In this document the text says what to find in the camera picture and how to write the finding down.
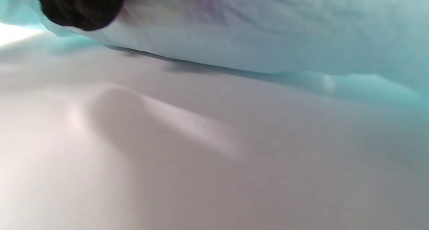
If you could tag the person's right hand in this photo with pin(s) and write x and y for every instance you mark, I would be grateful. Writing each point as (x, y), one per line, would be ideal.
(80, 5)

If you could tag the light blue gift wrapping paper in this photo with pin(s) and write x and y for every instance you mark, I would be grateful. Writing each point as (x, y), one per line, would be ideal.
(268, 29)

